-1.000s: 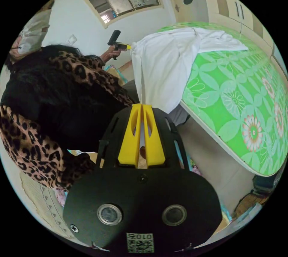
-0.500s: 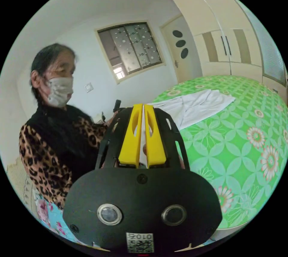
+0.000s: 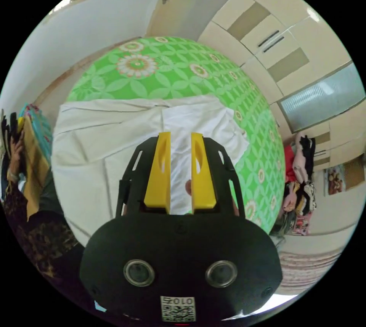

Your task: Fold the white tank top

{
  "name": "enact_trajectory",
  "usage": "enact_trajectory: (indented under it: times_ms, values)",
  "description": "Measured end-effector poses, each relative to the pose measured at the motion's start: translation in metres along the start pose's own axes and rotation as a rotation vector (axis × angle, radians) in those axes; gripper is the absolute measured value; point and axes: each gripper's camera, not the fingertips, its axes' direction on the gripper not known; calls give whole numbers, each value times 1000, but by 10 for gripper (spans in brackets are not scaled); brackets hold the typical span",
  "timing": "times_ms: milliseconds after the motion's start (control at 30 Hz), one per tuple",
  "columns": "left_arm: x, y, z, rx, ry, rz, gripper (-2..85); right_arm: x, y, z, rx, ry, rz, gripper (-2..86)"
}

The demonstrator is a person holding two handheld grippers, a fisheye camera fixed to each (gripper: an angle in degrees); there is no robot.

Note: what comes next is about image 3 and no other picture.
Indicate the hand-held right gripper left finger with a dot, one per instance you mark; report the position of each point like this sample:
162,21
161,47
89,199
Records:
157,181

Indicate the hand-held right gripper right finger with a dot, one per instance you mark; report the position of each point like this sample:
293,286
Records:
203,187

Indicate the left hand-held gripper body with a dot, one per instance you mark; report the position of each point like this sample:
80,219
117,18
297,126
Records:
8,129

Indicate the white tank top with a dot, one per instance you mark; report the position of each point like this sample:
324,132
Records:
217,129

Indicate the person's left forearm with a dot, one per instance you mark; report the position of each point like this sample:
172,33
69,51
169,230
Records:
14,198

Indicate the person's right hand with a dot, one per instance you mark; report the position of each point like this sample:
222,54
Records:
188,187

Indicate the person's left hand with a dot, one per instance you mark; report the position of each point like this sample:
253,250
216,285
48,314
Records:
17,158

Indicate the teal patterned cushion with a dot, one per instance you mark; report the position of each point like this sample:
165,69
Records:
40,124

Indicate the white flat folding board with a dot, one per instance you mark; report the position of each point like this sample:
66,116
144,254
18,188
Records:
85,144

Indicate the pile of clothes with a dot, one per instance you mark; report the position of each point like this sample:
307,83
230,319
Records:
300,178

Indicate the bed with green floral sheet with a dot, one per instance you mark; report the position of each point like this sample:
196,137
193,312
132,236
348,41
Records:
186,75

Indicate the person's body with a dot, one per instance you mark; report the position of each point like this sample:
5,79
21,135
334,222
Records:
48,235

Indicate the pink striped rug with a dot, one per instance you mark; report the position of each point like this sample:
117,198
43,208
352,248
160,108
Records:
308,272

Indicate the cream cupboard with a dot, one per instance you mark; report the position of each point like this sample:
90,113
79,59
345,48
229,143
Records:
286,47

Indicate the cream door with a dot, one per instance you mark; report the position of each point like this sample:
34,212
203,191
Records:
183,15

